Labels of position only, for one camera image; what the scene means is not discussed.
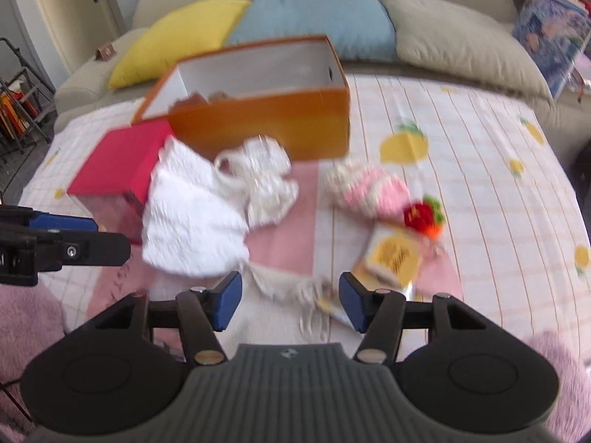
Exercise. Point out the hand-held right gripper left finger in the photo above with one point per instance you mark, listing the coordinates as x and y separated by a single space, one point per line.
229 299

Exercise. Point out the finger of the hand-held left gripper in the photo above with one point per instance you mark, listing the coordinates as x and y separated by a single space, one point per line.
92 248
64 222

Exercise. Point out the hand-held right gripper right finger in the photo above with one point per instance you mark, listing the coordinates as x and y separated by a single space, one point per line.
352 305

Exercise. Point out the beige fringed cloth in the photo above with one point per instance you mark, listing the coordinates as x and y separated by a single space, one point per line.
286 290

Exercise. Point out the white cloth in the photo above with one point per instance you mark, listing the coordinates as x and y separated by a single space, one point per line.
194 212

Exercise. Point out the pink white crochet pouch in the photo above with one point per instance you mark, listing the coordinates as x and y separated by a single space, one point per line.
369 189

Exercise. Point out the white plastic bag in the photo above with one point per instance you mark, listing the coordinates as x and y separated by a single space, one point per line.
268 180

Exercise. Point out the orange cardboard box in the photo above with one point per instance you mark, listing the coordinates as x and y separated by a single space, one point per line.
258 124

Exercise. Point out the yellow snack packet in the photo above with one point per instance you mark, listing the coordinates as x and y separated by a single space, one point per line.
392 254

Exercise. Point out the pink fuzzy fabric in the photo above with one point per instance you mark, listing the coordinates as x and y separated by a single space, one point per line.
23 332
568 378

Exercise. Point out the crochet strawberry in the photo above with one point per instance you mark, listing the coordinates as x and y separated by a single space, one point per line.
422 217

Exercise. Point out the black folding cart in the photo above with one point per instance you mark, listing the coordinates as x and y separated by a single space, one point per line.
23 101

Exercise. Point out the checked lemon print blanket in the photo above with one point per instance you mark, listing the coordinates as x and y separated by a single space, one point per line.
485 194

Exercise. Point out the small brown object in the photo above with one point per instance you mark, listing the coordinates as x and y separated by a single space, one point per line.
105 52

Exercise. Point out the cream door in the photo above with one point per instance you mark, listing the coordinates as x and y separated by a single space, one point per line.
60 9

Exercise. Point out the yellow cushion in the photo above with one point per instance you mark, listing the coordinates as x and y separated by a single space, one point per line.
184 37

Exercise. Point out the beige cushion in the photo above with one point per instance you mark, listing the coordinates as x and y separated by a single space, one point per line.
461 41

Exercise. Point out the blue cushion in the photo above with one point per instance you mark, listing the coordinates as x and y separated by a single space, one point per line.
314 18

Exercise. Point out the blue printed pillow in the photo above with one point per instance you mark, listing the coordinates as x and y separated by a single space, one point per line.
549 41

